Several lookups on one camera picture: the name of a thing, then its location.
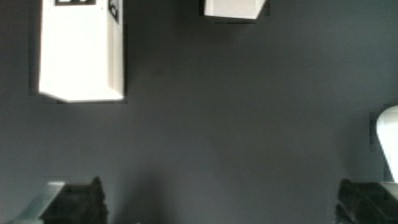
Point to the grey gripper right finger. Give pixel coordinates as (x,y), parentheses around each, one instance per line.
(367,203)

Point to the white desk leg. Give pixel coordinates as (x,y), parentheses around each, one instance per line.
(83,50)
(234,8)

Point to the white desk top tray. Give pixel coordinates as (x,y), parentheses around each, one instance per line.
(386,134)

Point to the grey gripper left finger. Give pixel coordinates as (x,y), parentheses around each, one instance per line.
(70,204)

